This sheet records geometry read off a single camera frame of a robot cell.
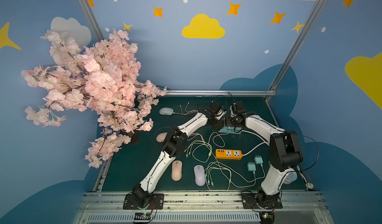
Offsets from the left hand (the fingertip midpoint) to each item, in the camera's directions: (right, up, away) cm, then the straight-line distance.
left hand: (219, 121), depth 102 cm
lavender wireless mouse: (-15, -30, -22) cm, 40 cm away
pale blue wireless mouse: (-39, +7, +8) cm, 40 cm away
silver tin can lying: (+34, -28, -24) cm, 50 cm away
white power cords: (+49, -36, -18) cm, 63 cm away
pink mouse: (-28, -26, -21) cm, 43 cm away
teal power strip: (+5, -5, -10) cm, 12 cm away
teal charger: (+15, -25, -17) cm, 34 cm away
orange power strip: (+3, -19, -14) cm, 24 cm away
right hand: (+7, +1, -4) cm, 9 cm away
